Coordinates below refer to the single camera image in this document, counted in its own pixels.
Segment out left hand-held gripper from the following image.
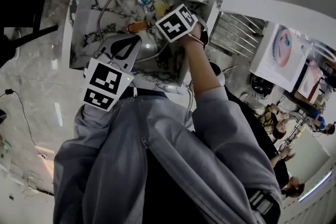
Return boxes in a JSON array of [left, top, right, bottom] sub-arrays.
[[82, 34, 143, 113]]

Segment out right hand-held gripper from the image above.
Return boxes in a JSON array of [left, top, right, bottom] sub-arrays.
[[154, 3, 200, 44]]

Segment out yellow sponge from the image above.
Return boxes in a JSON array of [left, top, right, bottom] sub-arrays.
[[154, 0, 171, 18]]

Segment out glass lid with wooden handle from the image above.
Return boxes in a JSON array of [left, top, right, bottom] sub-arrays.
[[96, 0, 174, 62]]

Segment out person's right forearm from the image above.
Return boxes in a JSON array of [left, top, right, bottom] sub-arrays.
[[181, 34, 226, 99]]

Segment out person's left forearm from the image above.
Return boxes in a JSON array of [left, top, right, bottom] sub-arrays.
[[73, 102, 119, 140]]

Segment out person's right hand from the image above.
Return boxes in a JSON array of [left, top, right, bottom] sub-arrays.
[[188, 14, 210, 47]]

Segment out person's dark trousers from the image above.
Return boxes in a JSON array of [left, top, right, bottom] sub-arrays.
[[118, 86, 169, 100]]

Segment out metal rack shelf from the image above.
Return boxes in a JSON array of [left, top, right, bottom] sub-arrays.
[[208, 12, 270, 57]]

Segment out white round appliance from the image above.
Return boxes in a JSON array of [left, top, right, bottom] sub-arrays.
[[209, 61, 227, 87]]

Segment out white sink table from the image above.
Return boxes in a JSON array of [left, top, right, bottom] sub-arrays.
[[249, 22, 312, 92]]

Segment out black printed bag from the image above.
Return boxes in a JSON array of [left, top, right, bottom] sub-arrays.
[[250, 73, 275, 99]]

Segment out pink round basin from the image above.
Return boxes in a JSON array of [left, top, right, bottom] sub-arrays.
[[274, 28, 293, 68]]

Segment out person's grey zip hoodie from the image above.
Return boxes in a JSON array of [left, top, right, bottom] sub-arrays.
[[52, 86, 284, 224]]

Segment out person's black undershirt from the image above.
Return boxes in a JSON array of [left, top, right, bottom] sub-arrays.
[[143, 145, 216, 224]]

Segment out white curved faucet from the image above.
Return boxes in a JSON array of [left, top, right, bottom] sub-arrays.
[[312, 43, 336, 59]]

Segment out white perforated panel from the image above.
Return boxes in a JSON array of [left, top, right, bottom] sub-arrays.
[[0, 165, 56, 224]]

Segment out black and white cable bundle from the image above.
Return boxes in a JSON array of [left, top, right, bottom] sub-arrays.
[[185, 80, 197, 111]]

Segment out black floor cable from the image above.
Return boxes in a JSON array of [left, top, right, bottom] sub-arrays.
[[0, 88, 44, 158]]

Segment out grey webbing strap buckle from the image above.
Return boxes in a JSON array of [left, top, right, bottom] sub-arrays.
[[248, 188, 279, 215]]

